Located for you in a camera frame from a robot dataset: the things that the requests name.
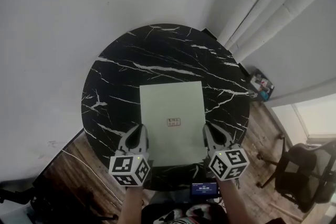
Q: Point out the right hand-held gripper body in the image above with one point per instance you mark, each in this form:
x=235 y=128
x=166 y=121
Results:
x=229 y=164

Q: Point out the small black screen device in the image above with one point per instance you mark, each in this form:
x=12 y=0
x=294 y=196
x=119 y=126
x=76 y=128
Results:
x=204 y=189

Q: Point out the black mesh office chair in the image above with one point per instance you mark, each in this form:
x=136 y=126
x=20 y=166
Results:
x=304 y=173

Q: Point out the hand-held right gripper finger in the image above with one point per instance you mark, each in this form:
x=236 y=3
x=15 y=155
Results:
x=223 y=137
x=207 y=139

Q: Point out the person's left forearm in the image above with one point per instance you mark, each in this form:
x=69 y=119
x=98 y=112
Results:
x=132 y=204

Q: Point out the pale green item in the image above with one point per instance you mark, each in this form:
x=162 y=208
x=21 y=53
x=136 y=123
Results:
x=172 y=102

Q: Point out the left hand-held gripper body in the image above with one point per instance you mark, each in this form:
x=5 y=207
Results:
x=128 y=168

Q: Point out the person's right forearm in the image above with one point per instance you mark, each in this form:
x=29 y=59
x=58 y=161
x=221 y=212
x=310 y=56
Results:
x=228 y=202

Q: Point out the black marble round table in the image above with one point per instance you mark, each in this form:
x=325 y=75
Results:
x=168 y=60

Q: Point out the person's printed black shirt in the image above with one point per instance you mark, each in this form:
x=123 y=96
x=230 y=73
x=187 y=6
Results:
x=183 y=213

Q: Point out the blue bin of small items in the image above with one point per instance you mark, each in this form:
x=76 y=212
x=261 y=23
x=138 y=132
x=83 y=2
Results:
x=262 y=85

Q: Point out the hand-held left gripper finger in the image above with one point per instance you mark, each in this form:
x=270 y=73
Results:
x=123 y=142
x=145 y=139

